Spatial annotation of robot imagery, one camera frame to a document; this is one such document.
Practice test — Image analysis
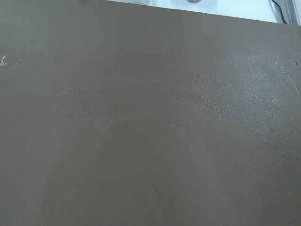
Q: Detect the small steel cup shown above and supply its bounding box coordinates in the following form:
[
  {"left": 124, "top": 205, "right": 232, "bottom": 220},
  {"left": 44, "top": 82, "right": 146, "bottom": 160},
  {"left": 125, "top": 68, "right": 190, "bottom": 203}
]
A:
[{"left": 186, "top": 0, "right": 202, "bottom": 4}]

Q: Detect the aluminium frame post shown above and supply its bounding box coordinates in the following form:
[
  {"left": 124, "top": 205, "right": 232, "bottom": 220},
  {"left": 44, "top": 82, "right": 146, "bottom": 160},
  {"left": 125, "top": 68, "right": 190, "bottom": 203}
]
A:
[{"left": 292, "top": 0, "right": 301, "bottom": 25}]

